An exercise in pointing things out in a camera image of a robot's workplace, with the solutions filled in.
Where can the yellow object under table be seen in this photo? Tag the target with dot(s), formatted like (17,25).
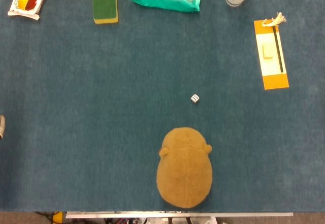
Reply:
(58,217)

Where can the green yellow sponge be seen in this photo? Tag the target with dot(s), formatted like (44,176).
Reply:
(104,1)

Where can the beige eraser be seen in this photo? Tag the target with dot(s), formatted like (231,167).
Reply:
(267,51)

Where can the orange white card package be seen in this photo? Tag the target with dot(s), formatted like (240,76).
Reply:
(275,81)

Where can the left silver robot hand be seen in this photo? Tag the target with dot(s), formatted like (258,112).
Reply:
(1,126)

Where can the white die black pips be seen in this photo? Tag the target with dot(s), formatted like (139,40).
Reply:
(195,98)

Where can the white snack packet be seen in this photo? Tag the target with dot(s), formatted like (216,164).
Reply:
(27,1)

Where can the brown plush toy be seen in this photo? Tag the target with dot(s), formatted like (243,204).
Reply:
(184,173)

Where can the black pencil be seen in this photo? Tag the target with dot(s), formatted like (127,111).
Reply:
(278,50)

